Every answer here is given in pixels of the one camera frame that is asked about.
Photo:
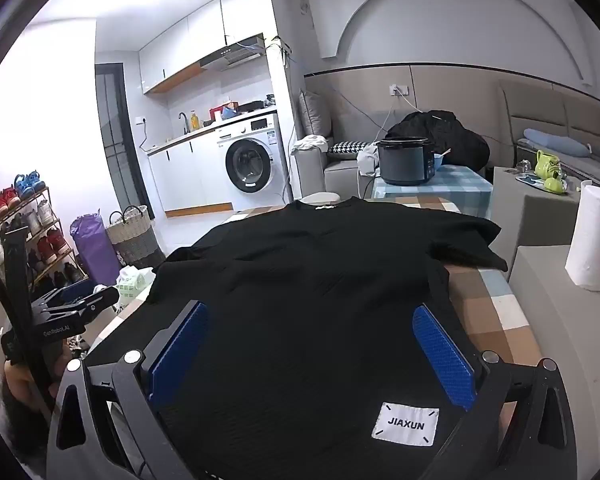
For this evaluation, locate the houndstooth pillow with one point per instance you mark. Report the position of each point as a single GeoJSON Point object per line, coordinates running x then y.
{"type": "Point", "coordinates": [347, 148]}

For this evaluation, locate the white round stool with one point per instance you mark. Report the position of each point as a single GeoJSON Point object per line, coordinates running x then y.
{"type": "Point", "coordinates": [325, 196]}

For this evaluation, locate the brown blue checked tablecloth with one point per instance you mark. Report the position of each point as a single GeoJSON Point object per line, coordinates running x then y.
{"type": "Point", "coordinates": [490, 300]}

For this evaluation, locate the dark glass door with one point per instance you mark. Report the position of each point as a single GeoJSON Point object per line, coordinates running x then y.
{"type": "Point", "coordinates": [120, 145]}

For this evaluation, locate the light grey cloth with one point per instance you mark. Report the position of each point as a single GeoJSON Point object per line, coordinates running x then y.
{"type": "Point", "coordinates": [369, 159]}

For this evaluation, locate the grey sofa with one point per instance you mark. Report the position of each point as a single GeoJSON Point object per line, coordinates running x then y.
{"type": "Point", "coordinates": [330, 160]}

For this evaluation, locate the white base cabinets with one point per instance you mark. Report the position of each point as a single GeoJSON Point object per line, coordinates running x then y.
{"type": "Point", "coordinates": [185, 175]}

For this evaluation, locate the black rice cooker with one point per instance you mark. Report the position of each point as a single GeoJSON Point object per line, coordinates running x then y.
{"type": "Point", "coordinates": [405, 162]}

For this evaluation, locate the white paper towel roll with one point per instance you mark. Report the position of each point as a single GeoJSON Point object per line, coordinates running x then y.
{"type": "Point", "coordinates": [592, 240]}

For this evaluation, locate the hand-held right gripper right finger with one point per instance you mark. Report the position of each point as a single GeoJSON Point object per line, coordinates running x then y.
{"type": "Point", "coordinates": [445, 360]}

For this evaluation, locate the grey tea tray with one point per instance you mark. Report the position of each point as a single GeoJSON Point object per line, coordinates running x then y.
{"type": "Point", "coordinates": [540, 185]}

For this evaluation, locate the grey block cabinet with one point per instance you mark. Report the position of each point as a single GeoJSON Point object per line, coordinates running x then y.
{"type": "Point", "coordinates": [535, 220]}

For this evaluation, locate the beige padded sofa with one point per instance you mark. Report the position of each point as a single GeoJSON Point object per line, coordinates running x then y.
{"type": "Point", "coordinates": [550, 110]}

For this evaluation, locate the black t-shirt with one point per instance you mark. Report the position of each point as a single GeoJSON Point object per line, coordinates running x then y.
{"type": "Point", "coordinates": [305, 285]}

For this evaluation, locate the white wall cabinets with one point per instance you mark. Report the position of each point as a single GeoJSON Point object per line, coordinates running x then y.
{"type": "Point", "coordinates": [190, 45]}

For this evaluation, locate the silver range hood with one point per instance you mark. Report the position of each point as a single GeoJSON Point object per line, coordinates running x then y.
{"type": "Point", "coordinates": [235, 55]}

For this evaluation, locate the black bag on sofa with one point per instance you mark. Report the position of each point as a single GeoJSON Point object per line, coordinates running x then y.
{"type": "Point", "coordinates": [440, 137]}

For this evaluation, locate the green white plastic bag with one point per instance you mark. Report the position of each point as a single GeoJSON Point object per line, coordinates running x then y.
{"type": "Point", "coordinates": [135, 282]}

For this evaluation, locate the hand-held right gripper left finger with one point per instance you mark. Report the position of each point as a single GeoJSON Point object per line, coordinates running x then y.
{"type": "Point", "coordinates": [180, 347]}

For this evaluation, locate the woven laundry basket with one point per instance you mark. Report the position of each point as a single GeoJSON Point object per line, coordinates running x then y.
{"type": "Point", "coordinates": [132, 240]}

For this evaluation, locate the yellow bottle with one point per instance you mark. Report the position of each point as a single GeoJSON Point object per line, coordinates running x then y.
{"type": "Point", "coordinates": [195, 121]}

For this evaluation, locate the blue pillow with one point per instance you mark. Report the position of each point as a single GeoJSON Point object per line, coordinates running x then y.
{"type": "Point", "coordinates": [555, 144]}

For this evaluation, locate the white wall socket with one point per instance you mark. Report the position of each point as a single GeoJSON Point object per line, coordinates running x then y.
{"type": "Point", "coordinates": [399, 90]}

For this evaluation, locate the person's left hand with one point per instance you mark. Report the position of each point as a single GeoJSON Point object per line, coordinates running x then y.
{"type": "Point", "coordinates": [17, 382]}

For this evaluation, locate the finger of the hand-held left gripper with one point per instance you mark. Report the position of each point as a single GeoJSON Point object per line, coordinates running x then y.
{"type": "Point", "coordinates": [92, 305]}

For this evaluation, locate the red blue bag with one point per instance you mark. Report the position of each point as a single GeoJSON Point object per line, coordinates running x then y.
{"type": "Point", "coordinates": [225, 111]}

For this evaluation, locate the purple bag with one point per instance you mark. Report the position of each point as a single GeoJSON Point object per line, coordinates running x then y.
{"type": "Point", "coordinates": [95, 247]}

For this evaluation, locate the black kitchen faucet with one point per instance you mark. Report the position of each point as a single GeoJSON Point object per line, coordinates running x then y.
{"type": "Point", "coordinates": [184, 122]}

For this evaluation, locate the grey cushion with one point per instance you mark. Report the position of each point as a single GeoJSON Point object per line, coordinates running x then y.
{"type": "Point", "coordinates": [314, 112]}

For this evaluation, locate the light blue checked table cover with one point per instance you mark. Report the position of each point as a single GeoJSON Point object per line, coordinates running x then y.
{"type": "Point", "coordinates": [430, 187]}

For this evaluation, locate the white cloth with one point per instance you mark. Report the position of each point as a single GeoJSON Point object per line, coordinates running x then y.
{"type": "Point", "coordinates": [310, 143]}

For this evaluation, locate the white washing machine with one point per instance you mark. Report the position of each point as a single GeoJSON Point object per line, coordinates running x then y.
{"type": "Point", "coordinates": [247, 162]}

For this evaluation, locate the shoe rack with shoes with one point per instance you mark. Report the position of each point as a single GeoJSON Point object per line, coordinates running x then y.
{"type": "Point", "coordinates": [25, 220]}

